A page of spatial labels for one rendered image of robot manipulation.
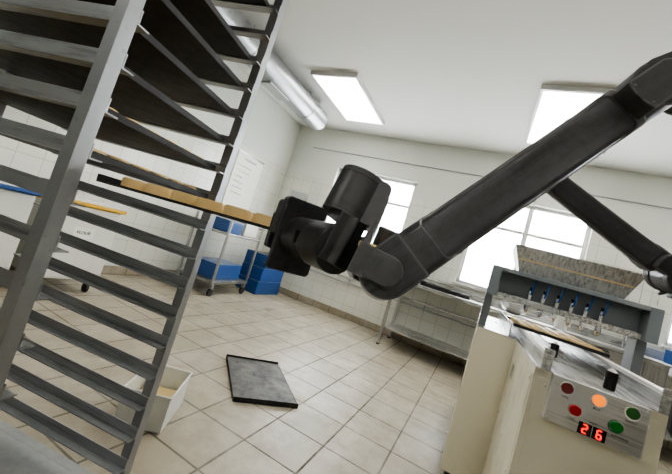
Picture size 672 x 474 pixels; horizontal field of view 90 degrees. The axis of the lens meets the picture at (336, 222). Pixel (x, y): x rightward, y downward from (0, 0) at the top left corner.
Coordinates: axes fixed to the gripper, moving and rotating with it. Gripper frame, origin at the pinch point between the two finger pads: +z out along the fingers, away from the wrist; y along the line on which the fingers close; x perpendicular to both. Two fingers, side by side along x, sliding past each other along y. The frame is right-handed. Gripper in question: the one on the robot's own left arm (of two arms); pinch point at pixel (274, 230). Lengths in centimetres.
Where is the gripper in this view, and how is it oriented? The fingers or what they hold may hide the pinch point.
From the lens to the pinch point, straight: 55.6
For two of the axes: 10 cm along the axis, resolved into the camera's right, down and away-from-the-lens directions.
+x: 8.0, 2.9, 5.2
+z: -5.2, -0.9, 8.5
